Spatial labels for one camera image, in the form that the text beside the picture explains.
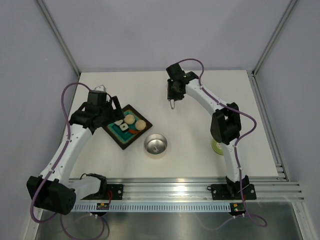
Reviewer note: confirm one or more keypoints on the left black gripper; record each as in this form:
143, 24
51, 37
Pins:
118, 114

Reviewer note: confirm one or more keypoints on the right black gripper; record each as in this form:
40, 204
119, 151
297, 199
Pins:
172, 96

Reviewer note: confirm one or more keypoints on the sushi roll piece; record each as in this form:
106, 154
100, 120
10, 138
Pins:
124, 127

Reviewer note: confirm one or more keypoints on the pink metal tongs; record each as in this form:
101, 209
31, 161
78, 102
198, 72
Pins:
171, 102

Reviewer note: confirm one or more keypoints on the orange shrimp piece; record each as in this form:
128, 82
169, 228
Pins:
133, 131

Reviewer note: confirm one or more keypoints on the steel round bowl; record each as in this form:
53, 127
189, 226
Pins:
155, 144

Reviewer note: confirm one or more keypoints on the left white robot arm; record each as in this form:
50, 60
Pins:
50, 190

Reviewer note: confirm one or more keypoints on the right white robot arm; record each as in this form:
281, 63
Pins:
225, 123

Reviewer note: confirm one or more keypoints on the black teal lunch tray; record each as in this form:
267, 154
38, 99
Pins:
125, 134

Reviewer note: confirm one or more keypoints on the white rice triangle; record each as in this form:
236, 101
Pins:
119, 122

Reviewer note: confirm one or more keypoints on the beige bun left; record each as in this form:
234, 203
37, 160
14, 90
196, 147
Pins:
129, 119

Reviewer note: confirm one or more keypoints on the beige bun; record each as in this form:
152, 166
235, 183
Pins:
140, 125
129, 119

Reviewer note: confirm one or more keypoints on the beige bun right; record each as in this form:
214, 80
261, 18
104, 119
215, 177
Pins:
140, 125

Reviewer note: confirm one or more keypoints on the green round lid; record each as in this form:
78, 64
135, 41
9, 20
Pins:
217, 147

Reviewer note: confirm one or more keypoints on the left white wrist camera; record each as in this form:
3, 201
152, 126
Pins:
100, 89

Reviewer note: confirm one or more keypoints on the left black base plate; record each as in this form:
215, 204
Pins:
115, 192

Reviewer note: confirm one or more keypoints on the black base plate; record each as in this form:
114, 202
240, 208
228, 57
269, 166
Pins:
220, 192
115, 192

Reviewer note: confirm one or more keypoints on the left aluminium frame post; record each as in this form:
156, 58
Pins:
43, 8

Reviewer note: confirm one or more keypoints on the aluminium frame post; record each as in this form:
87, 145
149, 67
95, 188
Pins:
274, 36
43, 8

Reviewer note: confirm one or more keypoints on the white slotted cable duct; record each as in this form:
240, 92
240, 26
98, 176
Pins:
140, 207

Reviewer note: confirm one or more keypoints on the aluminium mounting rail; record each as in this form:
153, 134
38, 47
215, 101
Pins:
194, 189

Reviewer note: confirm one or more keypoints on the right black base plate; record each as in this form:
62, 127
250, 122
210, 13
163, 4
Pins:
220, 192

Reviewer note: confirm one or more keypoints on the right aluminium frame post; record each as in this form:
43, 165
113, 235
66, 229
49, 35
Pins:
274, 36

